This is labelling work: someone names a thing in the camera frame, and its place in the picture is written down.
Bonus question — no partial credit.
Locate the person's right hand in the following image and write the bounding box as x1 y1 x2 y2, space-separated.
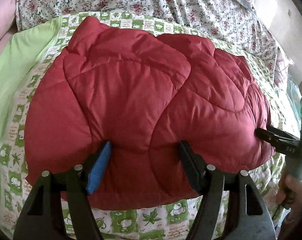
276 173 302 216

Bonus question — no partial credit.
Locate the green white patterned quilt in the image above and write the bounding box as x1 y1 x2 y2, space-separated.
0 12 299 239

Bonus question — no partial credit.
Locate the red quilted puffer jacket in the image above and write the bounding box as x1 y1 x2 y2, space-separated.
24 16 274 210

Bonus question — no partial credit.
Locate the pink quilted blanket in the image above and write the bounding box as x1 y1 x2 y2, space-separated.
0 0 17 54

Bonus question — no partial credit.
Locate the floral rose bedsheet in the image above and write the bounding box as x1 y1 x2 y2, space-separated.
16 0 290 86

